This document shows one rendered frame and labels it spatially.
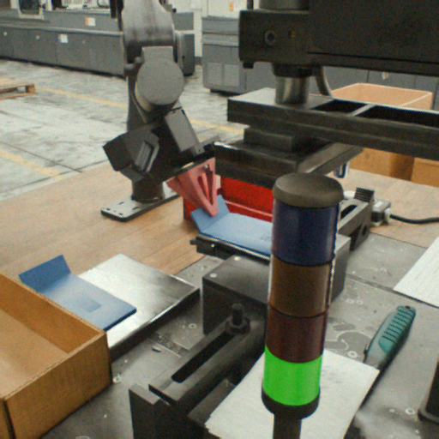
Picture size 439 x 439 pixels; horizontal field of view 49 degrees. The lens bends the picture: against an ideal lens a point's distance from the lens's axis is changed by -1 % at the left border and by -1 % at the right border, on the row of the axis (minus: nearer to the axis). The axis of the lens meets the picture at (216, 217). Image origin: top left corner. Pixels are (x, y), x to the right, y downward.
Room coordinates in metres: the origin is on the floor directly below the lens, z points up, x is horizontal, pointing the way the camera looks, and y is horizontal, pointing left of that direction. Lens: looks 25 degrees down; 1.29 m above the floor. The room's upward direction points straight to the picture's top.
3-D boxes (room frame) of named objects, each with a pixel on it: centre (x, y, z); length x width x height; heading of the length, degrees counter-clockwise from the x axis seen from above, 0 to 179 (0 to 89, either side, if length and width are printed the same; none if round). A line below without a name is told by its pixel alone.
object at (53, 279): (0.53, 0.18, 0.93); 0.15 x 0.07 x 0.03; 52
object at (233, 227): (0.59, -0.05, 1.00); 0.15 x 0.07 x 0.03; 54
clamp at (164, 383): (0.38, 0.00, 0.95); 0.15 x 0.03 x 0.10; 143
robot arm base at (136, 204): (0.91, 0.14, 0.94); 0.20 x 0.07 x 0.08; 143
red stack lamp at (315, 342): (0.25, -0.05, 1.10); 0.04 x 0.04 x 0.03
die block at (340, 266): (0.54, -0.08, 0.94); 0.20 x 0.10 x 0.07; 143
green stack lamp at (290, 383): (0.25, -0.05, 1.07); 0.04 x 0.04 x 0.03
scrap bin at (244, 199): (0.80, -0.07, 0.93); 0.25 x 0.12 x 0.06; 53
